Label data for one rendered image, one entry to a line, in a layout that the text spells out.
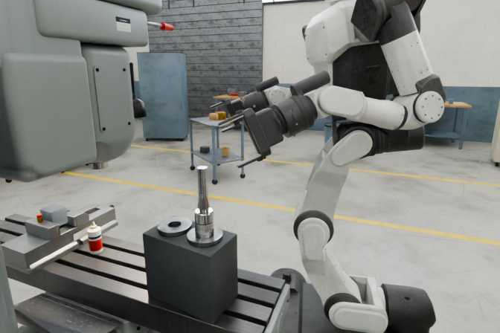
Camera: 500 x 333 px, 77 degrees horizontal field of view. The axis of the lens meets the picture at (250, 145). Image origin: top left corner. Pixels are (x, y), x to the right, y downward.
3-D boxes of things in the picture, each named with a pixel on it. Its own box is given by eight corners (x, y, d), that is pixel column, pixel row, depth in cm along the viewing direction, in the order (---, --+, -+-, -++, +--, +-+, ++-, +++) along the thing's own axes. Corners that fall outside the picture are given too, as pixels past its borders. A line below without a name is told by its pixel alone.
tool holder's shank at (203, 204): (208, 213, 76) (207, 169, 73) (196, 212, 76) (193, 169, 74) (211, 208, 79) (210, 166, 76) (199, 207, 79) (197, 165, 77)
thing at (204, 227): (211, 238, 77) (210, 219, 75) (193, 237, 77) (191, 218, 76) (216, 229, 81) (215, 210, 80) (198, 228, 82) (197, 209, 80)
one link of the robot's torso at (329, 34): (376, 95, 125) (370, -1, 118) (439, 99, 92) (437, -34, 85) (305, 106, 122) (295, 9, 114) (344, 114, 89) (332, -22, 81)
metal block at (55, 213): (56, 218, 112) (53, 203, 110) (68, 222, 109) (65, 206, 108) (42, 225, 107) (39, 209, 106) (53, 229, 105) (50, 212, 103)
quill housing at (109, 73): (97, 147, 106) (85, 47, 98) (146, 153, 98) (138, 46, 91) (42, 163, 88) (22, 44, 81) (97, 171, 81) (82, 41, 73)
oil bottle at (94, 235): (97, 247, 109) (93, 218, 107) (106, 249, 108) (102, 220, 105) (87, 253, 106) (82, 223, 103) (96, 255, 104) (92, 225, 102)
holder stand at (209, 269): (177, 270, 97) (173, 210, 92) (238, 295, 86) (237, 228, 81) (146, 294, 86) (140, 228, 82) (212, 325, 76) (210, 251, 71)
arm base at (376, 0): (408, 28, 88) (388, -6, 89) (440, 0, 75) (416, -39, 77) (364, 50, 86) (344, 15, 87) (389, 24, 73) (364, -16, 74)
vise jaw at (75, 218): (66, 214, 119) (65, 204, 118) (89, 220, 114) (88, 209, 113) (50, 221, 113) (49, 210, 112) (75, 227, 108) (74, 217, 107)
